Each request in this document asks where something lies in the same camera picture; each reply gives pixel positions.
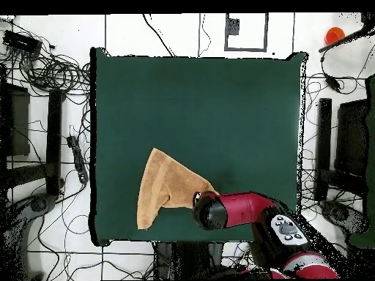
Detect black power strip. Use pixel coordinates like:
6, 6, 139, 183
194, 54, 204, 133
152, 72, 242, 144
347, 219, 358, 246
66, 135, 89, 184

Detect hanging green cloth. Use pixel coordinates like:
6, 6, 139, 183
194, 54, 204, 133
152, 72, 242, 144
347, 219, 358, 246
348, 77, 375, 250

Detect dark green table cloth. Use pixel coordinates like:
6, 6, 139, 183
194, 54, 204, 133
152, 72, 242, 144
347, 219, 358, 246
89, 46, 308, 247

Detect dark flat panel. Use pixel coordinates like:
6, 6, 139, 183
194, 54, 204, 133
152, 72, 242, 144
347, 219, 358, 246
335, 99, 370, 176
0, 83, 31, 157

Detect orange cup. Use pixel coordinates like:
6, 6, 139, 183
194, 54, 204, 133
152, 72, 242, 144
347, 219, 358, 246
324, 26, 346, 46

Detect black rod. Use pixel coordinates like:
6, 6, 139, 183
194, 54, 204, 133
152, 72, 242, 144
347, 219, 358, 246
318, 26, 375, 53

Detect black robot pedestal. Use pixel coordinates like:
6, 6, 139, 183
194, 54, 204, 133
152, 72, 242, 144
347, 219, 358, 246
153, 241, 225, 280

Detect grey square floor frame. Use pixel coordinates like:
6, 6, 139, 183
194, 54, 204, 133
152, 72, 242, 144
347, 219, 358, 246
224, 12, 269, 53

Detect black stand bar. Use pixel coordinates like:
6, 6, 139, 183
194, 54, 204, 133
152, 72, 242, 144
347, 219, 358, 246
45, 89, 66, 196
314, 97, 333, 201

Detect tangled black cable bundle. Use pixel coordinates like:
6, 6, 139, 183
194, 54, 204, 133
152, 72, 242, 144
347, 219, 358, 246
17, 52, 92, 97

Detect black electronics box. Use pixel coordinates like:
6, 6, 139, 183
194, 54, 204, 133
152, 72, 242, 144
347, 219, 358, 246
2, 30, 43, 55

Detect black power adapter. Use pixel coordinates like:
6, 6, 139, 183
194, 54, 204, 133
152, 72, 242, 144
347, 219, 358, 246
323, 72, 342, 93

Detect tan terry towel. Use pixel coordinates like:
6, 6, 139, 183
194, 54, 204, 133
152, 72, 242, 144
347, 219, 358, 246
136, 147, 220, 231

